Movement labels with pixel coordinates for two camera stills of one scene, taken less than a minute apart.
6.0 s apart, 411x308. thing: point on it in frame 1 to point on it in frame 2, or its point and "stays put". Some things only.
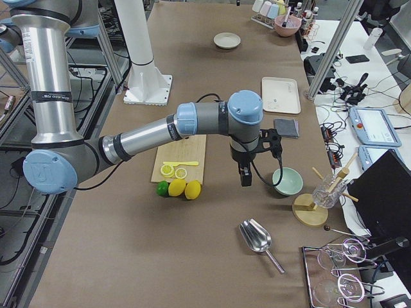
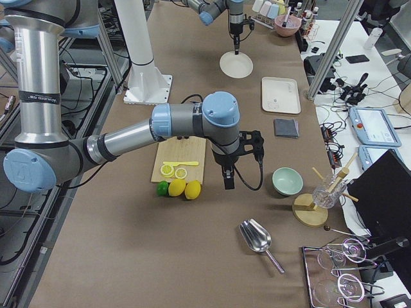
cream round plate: [227, 40] to [236, 65]
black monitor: [381, 197] stays put
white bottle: [373, 38] stays put
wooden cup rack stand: [304, 210] stays put
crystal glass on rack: [326, 194] stays put
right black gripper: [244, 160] to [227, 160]
